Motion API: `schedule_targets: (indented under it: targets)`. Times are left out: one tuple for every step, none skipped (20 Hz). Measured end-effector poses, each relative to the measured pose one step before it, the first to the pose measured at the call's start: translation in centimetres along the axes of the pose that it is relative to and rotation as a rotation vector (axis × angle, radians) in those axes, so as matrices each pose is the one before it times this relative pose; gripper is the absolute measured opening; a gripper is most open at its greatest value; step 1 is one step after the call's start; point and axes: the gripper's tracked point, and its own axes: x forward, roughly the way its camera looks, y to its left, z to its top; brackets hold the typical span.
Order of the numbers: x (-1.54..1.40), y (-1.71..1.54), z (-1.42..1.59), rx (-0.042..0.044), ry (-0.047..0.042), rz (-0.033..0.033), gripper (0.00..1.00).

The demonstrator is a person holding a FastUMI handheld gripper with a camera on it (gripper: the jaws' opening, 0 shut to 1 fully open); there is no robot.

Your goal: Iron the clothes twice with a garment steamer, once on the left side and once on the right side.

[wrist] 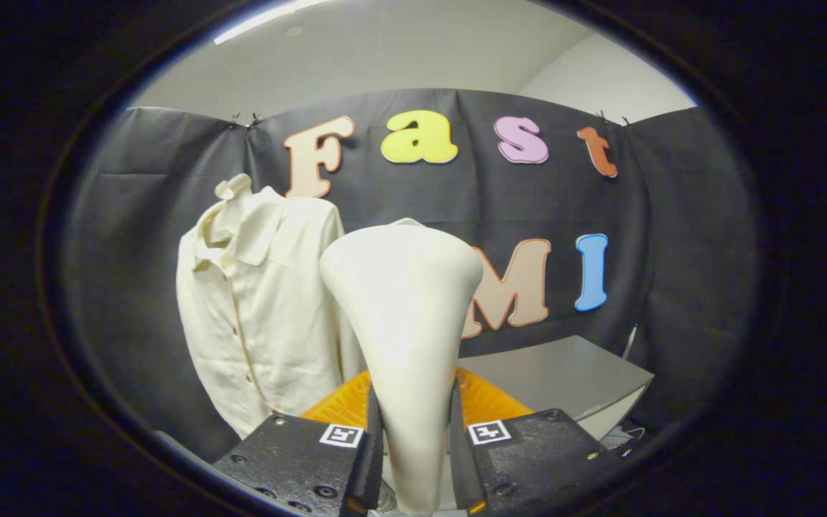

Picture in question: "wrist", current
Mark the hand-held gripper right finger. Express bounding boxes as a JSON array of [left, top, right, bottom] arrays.
[[449, 368, 630, 516]]

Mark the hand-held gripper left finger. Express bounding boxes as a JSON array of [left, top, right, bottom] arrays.
[[211, 370, 386, 517]]

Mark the white garment steamer head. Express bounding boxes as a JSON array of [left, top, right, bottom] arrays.
[[319, 218, 485, 516]]

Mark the cream button shirt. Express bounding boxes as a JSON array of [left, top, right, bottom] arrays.
[[175, 185, 368, 440]]

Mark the white clothes hanger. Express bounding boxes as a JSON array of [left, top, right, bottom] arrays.
[[214, 174, 253, 202]]

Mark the white cabinet with grey top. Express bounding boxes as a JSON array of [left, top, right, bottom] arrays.
[[457, 335, 655, 440]]

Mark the black backdrop cloth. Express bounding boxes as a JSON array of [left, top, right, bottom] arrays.
[[62, 88, 757, 467]]

